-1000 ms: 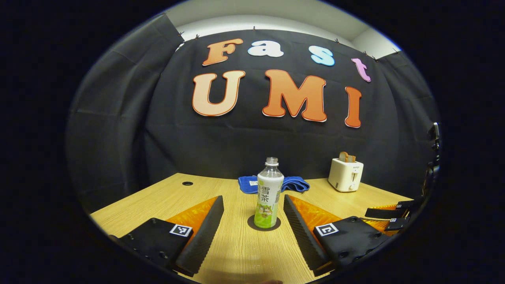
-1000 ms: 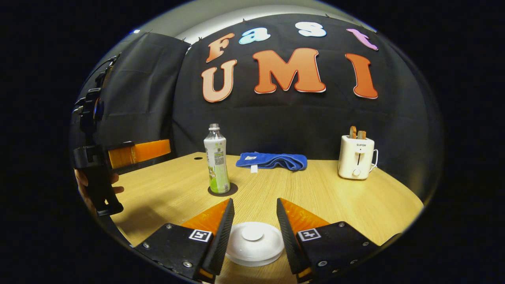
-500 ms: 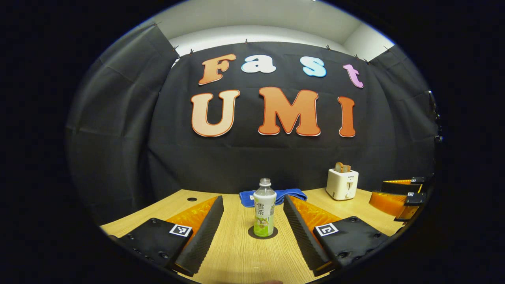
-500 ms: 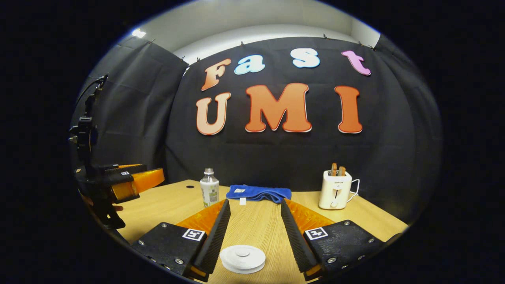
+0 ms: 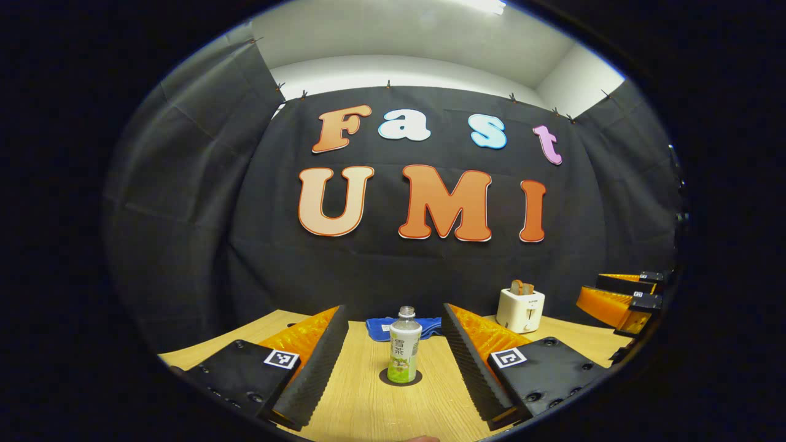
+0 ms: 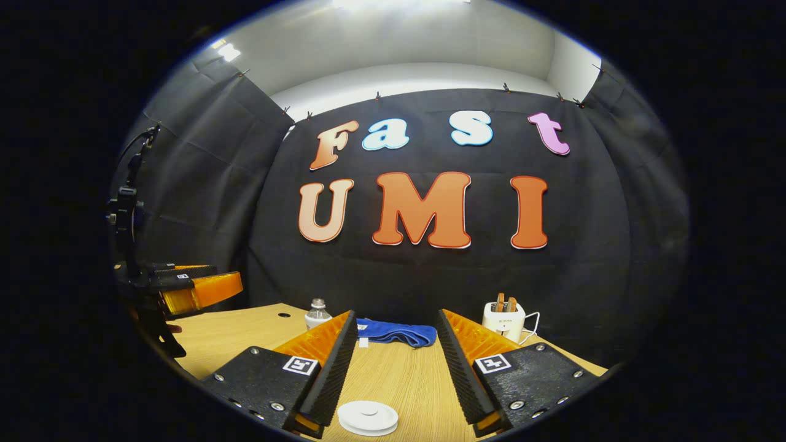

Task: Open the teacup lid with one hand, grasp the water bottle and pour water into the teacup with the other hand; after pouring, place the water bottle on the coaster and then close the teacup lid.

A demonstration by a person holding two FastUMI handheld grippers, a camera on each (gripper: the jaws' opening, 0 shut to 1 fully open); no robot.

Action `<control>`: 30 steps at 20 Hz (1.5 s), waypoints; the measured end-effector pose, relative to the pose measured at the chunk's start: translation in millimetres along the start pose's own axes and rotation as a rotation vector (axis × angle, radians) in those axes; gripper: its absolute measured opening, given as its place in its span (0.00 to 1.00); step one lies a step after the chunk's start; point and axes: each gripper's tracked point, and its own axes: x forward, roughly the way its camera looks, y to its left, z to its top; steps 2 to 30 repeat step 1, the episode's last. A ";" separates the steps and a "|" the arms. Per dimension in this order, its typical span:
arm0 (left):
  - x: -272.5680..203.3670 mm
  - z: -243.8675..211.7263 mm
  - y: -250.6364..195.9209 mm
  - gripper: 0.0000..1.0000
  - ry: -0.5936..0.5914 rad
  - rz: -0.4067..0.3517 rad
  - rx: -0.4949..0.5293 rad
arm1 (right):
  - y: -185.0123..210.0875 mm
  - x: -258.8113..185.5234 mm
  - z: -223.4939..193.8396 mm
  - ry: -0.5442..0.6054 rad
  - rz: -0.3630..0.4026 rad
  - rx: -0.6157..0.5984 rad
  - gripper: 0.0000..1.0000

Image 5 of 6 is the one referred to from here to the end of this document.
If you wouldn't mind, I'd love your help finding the clear water bottle white label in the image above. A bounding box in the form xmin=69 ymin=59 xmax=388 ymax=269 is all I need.
xmin=387 ymin=306 xmax=423 ymax=384

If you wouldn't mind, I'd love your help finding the white toaster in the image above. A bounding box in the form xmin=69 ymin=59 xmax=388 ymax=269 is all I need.
xmin=496 ymin=287 xmax=545 ymax=334

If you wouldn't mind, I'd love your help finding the black backdrop cloth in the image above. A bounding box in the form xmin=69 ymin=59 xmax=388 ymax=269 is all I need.
xmin=101 ymin=25 xmax=685 ymax=354

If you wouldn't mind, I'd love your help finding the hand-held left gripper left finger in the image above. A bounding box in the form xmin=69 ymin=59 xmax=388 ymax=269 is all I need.
xmin=184 ymin=305 xmax=349 ymax=432

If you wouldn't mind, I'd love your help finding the blue folded towel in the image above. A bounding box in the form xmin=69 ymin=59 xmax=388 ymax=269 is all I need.
xmin=366 ymin=316 xmax=443 ymax=342

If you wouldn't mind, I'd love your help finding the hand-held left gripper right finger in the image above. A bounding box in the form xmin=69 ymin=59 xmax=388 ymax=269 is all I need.
xmin=442 ymin=303 xmax=615 ymax=430

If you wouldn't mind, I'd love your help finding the dark round coaster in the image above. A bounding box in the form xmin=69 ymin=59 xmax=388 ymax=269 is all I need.
xmin=379 ymin=367 xmax=424 ymax=387

